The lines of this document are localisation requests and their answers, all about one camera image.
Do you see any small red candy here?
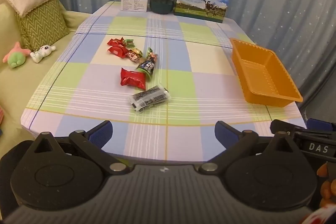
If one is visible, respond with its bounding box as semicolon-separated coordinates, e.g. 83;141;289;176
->
125;51;143;63

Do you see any white rabbit plush toy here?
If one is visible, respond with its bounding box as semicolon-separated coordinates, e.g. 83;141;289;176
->
30;44;57;63

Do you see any pink green plush toy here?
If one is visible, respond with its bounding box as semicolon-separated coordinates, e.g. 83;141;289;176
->
3;42;32;69

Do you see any green sofa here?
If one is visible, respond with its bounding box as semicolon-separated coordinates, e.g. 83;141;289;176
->
0;1;92;159

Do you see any green brown candy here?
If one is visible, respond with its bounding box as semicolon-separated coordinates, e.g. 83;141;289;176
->
121;37;137;48

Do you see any clear packet of black bars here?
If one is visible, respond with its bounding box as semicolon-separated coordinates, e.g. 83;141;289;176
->
129;84;171;112

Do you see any person's right hand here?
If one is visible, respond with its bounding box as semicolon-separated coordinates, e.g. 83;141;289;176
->
316;162;336;208

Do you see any black green snack packet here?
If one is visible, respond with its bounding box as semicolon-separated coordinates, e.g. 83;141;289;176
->
135;47;159;81

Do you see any orange plastic tray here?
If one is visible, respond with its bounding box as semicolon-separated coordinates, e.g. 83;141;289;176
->
229;38;303;108

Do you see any plaid tablecloth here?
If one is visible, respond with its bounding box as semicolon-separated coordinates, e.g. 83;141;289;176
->
20;1;307;163

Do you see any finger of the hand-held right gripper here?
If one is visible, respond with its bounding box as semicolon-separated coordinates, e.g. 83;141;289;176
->
270;119;311;136
307;118;336;133

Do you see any red white printed clothing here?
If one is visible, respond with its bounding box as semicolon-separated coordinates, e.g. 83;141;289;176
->
301;207;336;224

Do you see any green zigzag cushion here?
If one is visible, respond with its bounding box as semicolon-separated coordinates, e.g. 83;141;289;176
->
15;0;70;50

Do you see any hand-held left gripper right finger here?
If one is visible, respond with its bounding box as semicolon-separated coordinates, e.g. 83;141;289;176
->
198;120;298;175

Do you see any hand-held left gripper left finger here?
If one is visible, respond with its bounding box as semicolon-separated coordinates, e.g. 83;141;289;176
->
34;120;132;175

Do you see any large red snack packet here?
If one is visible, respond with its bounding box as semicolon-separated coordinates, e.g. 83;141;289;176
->
120;67;147;90

